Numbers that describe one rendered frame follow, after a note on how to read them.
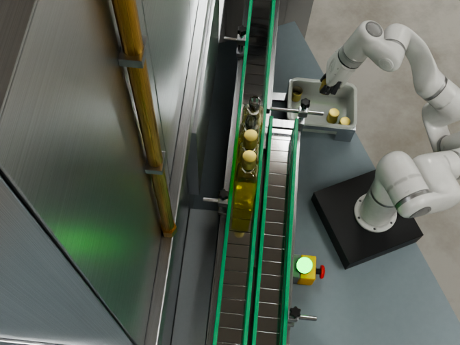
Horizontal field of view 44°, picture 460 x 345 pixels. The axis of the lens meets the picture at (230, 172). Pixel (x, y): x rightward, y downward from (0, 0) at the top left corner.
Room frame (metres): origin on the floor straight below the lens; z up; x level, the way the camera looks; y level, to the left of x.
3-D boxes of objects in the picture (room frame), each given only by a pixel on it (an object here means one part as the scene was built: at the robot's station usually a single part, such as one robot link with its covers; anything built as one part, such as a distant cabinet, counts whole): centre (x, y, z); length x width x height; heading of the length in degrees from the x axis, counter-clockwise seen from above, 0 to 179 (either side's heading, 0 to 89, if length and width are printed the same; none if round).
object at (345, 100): (1.01, -0.28, 0.80); 0.22 x 0.17 x 0.09; 88
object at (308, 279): (0.46, -0.23, 0.79); 0.07 x 0.07 x 0.07; 88
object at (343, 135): (1.01, -0.25, 0.79); 0.27 x 0.17 x 0.08; 88
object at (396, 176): (0.64, -0.44, 1.05); 0.13 x 0.10 x 0.16; 24
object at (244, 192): (0.63, -0.04, 0.99); 0.06 x 0.06 x 0.21; 87
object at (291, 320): (0.29, -0.21, 0.94); 0.07 x 0.04 x 0.13; 88
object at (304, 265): (0.46, -0.23, 0.84); 0.04 x 0.04 x 0.03
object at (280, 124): (0.89, -0.16, 0.85); 0.09 x 0.04 x 0.07; 88
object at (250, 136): (0.69, -0.05, 1.14); 0.04 x 0.04 x 0.04
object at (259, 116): (0.80, -0.05, 0.99); 0.06 x 0.06 x 0.21; 89
